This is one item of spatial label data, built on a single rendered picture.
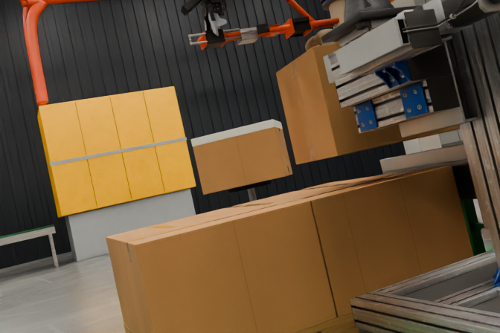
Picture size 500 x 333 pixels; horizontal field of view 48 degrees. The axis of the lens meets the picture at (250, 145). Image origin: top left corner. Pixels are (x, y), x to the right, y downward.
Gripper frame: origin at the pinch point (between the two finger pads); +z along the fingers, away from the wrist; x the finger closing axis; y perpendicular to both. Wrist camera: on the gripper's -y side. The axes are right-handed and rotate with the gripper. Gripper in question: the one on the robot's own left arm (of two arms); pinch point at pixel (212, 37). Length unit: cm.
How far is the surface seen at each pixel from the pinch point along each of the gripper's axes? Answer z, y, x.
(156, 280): 78, -41, -26
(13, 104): -191, -142, 1034
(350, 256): 87, 25, -23
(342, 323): 108, 16, -24
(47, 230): 71, -108, 711
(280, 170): 55, 75, 161
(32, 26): -255, -71, 744
